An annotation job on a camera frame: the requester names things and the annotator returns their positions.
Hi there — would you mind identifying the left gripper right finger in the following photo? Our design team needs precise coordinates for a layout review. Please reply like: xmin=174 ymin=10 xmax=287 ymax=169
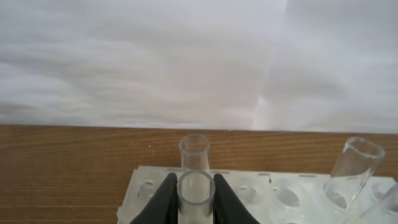
xmin=213 ymin=173 xmax=261 ymax=224

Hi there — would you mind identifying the white test tube rack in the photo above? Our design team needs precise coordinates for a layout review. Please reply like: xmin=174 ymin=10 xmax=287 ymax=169
xmin=116 ymin=166 xmax=398 ymax=224

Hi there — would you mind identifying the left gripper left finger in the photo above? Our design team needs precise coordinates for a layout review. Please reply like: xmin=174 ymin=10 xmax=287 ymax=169
xmin=129 ymin=172 xmax=180 ymax=224

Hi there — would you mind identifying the clear test tube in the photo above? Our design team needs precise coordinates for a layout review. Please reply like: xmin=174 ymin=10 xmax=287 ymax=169
xmin=178 ymin=134 xmax=211 ymax=172
xmin=176 ymin=170 xmax=216 ymax=224
xmin=322 ymin=136 xmax=387 ymax=211
xmin=353 ymin=182 xmax=398 ymax=224

